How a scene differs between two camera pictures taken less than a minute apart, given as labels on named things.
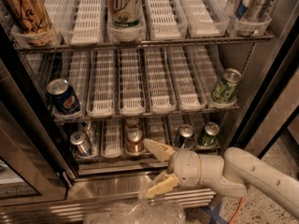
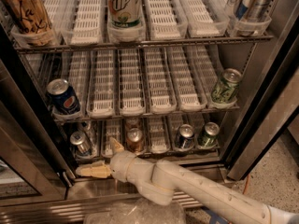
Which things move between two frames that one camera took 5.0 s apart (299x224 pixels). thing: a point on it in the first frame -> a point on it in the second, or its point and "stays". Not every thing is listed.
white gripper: x=186 y=166 -> x=121 y=166
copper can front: x=135 y=145 stays
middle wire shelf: x=143 y=115 stays
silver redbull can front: x=78 y=139 stays
